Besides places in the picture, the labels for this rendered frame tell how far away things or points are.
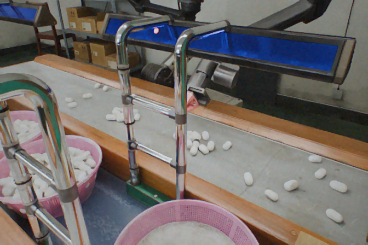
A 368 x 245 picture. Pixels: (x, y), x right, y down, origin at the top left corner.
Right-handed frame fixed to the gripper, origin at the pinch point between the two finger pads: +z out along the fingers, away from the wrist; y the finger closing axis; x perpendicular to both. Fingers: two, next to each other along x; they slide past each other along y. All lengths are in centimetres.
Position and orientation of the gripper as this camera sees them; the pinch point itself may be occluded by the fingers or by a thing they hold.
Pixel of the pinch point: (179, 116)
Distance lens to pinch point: 77.4
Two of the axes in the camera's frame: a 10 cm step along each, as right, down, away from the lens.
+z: -4.7, 8.4, -2.8
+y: 8.1, 2.8, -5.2
